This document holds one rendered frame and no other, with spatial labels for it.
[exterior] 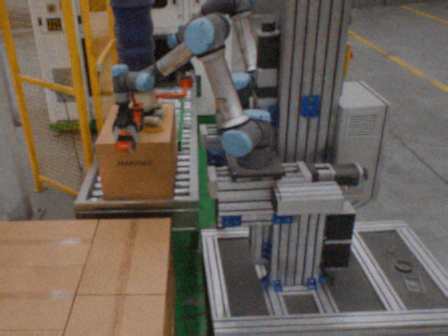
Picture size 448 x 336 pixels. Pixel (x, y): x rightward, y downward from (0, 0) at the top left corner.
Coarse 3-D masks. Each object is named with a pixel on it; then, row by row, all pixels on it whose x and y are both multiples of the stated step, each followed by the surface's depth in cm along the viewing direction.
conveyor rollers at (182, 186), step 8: (160, 88) 461; (168, 88) 460; (176, 88) 459; (176, 104) 420; (176, 112) 404; (184, 112) 403; (176, 120) 388; (184, 120) 387; (176, 128) 372; (184, 128) 372; (184, 136) 356; (184, 144) 348; (184, 152) 332; (184, 160) 324; (184, 168) 309; (176, 176) 301; (184, 176) 301; (96, 184) 297; (176, 184) 293; (184, 184) 292; (96, 192) 289; (176, 192) 285; (184, 192) 284
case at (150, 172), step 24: (168, 120) 277; (96, 144) 254; (144, 144) 252; (168, 144) 251; (120, 168) 260; (144, 168) 259; (168, 168) 258; (120, 192) 267; (144, 192) 266; (168, 192) 265
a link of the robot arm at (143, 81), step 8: (128, 72) 204; (144, 72) 203; (152, 72) 206; (128, 80) 202; (136, 80) 200; (144, 80) 198; (152, 80) 202; (128, 88) 205; (136, 88) 201; (144, 88) 200
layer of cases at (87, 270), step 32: (0, 224) 264; (32, 224) 262; (64, 224) 260; (96, 224) 259; (128, 224) 257; (160, 224) 255; (0, 256) 238; (32, 256) 237; (64, 256) 235; (96, 256) 234; (128, 256) 232; (160, 256) 231; (0, 288) 217; (32, 288) 216; (64, 288) 214; (96, 288) 213; (128, 288) 212; (160, 288) 211; (0, 320) 200; (32, 320) 198; (64, 320) 197; (96, 320) 196; (128, 320) 195; (160, 320) 194
